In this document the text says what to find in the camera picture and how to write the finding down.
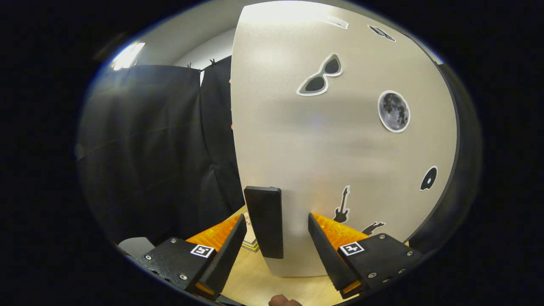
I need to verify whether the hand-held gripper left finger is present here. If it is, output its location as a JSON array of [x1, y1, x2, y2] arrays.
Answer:
[[137, 214, 248, 300]]

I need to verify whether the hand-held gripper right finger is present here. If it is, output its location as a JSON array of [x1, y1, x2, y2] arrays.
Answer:
[[308, 212, 425, 300]]

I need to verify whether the black door handle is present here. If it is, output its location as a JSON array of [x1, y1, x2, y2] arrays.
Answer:
[[244, 186, 284, 259]]

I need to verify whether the beige shoe cabinet door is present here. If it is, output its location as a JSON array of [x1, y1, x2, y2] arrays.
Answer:
[[231, 0, 459, 278]]

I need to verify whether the beige orange cover book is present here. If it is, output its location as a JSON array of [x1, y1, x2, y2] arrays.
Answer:
[[241, 211, 260, 252]]

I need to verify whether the black backdrop cloth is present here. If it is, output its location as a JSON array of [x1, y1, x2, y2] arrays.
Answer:
[[76, 55, 247, 247]]

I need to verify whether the row of black cloth clips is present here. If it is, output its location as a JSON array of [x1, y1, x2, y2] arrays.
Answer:
[[187, 59, 217, 72]]

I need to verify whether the ceiling light panel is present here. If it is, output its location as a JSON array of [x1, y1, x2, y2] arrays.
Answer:
[[111, 41, 146, 71]]

